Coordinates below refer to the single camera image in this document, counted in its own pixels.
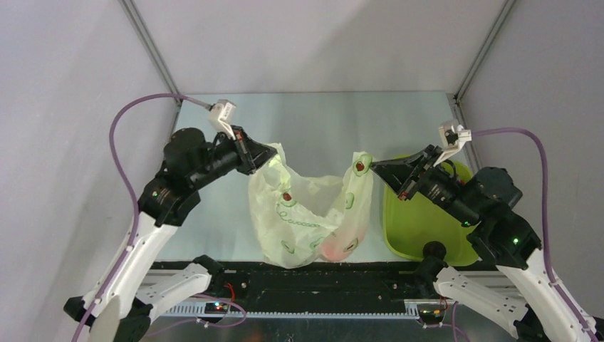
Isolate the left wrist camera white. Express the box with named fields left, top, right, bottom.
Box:
left=208, top=99, right=236, bottom=140

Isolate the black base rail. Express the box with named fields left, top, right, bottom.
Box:
left=204, top=261, right=452, bottom=319

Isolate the pale green plastic bag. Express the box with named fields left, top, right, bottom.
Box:
left=248, top=143, right=374, bottom=269

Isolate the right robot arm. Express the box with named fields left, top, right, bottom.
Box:
left=370, top=145, right=603, bottom=341

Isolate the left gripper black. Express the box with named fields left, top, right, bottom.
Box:
left=189, top=125, right=277, bottom=189

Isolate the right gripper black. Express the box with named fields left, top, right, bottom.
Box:
left=368, top=142, right=479, bottom=226

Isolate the green plastic tray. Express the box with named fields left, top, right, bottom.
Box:
left=382, top=184, right=479, bottom=266

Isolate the left aluminium frame post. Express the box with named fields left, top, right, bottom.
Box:
left=118, top=0, right=180, bottom=94

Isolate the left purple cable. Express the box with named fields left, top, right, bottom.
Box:
left=71, top=93, right=211, bottom=342

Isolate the right aluminium frame post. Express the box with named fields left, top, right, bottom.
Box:
left=454, top=0, right=518, bottom=102

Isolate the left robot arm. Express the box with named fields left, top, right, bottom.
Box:
left=63, top=126, right=277, bottom=341

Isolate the aluminium frame post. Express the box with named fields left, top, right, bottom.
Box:
left=118, top=0, right=180, bottom=94
left=454, top=0, right=518, bottom=102

